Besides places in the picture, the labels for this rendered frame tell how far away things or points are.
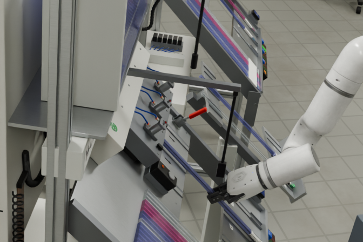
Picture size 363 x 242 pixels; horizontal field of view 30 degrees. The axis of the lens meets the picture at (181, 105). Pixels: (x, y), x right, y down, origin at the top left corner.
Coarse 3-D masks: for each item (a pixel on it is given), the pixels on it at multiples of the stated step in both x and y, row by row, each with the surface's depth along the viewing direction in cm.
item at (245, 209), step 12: (228, 204) 207; (240, 204) 214; (252, 204) 222; (228, 216) 203; (240, 216) 210; (252, 216) 216; (228, 228) 198; (240, 228) 205; (252, 228) 212; (228, 240) 194; (240, 240) 200; (252, 240) 207
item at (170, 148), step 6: (168, 144) 190; (168, 150) 191; (174, 150) 192; (174, 156) 192; (180, 156) 193; (180, 162) 192; (186, 162) 194; (186, 168) 193; (192, 168) 195; (192, 174) 194; (198, 174) 196; (198, 180) 195; (204, 180) 197; (204, 186) 196; (210, 192) 197; (222, 204) 199; (228, 210) 200; (234, 216) 201; (240, 222) 202; (246, 228) 203
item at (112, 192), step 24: (168, 120) 203; (96, 168) 158; (120, 168) 167; (144, 168) 176; (168, 168) 187; (72, 192) 146; (96, 192) 152; (120, 192) 161; (96, 216) 148; (120, 216) 155; (120, 240) 150
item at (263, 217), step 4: (260, 212) 224; (264, 212) 222; (260, 216) 222; (264, 216) 220; (260, 220) 220; (264, 220) 219; (264, 224) 217; (264, 228) 215; (260, 232) 215; (264, 232) 214; (260, 236) 214; (264, 236) 212; (264, 240) 211
